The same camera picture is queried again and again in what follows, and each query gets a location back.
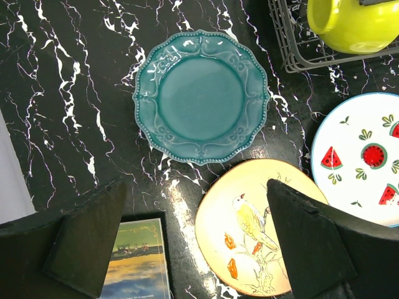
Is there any yellow-green bowl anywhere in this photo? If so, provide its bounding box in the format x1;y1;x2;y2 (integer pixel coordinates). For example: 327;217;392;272
307;0;398;54

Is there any teal scalloped plate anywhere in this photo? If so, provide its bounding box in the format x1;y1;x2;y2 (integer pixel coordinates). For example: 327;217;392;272
132;30;271;165

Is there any landscape cover book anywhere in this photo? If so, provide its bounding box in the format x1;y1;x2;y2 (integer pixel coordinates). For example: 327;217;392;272
100;217;172;299

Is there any peach bird plate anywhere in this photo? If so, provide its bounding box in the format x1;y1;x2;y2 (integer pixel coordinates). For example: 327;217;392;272
195;159;327;297

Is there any wire dish rack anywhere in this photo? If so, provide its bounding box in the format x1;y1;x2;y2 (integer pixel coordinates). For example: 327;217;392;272
267;0;398;73

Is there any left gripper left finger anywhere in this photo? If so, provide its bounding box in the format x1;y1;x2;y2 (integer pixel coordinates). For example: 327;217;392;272
1;179;127;298

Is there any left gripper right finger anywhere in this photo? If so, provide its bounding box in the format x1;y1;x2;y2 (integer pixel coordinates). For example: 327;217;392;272
267;179;398;298

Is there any white watermelon plate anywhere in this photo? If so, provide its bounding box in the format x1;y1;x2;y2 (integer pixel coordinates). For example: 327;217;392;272
311;92;398;227

